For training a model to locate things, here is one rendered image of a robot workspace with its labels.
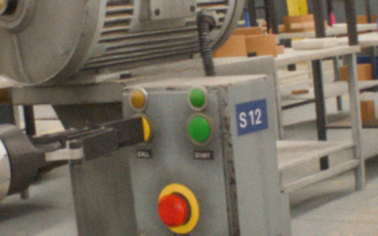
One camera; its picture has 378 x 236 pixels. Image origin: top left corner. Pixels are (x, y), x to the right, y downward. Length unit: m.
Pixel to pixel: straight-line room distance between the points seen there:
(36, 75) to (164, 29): 0.20
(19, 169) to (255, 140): 0.30
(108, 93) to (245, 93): 0.27
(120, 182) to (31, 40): 0.27
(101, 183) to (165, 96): 0.37
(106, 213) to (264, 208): 0.39
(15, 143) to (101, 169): 0.50
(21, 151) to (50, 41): 0.33
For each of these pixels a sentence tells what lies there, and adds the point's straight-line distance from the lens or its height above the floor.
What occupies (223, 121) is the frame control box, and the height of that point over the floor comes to 1.08.
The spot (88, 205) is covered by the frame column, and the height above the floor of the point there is 0.92.
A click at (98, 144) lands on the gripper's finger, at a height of 1.07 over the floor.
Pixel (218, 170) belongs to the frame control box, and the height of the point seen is 1.02.
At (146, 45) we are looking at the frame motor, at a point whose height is 1.16.
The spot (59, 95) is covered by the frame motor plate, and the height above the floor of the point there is 1.10.
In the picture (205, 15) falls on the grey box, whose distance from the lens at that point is 1.40.
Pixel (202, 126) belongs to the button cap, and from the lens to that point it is 1.12.
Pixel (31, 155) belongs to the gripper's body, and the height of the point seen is 1.08.
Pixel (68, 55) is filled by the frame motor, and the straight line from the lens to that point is 1.30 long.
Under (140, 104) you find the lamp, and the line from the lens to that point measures 1.17.
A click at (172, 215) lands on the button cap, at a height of 0.97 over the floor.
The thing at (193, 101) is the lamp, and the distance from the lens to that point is 1.12.
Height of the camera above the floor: 1.21
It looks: 6 degrees down
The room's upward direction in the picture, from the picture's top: 6 degrees counter-clockwise
